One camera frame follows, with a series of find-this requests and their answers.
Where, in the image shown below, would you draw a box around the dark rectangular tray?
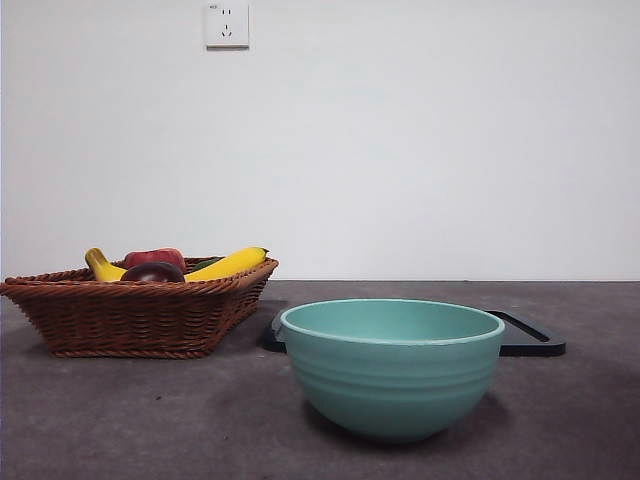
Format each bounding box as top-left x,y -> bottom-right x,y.
261,300 -> 569,357

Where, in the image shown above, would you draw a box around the teal ceramic bowl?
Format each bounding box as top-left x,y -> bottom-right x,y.
278,298 -> 506,444

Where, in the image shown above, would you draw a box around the brown wicker basket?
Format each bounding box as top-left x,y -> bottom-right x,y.
0,257 -> 280,359

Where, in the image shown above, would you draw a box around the white wall socket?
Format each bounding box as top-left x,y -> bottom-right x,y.
205,0 -> 250,50

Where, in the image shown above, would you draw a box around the dark red plum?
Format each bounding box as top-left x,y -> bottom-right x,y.
119,261 -> 186,284

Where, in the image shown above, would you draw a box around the red apple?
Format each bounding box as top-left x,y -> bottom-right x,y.
123,248 -> 186,271

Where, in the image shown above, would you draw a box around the yellow banana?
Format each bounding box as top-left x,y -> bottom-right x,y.
84,245 -> 270,284

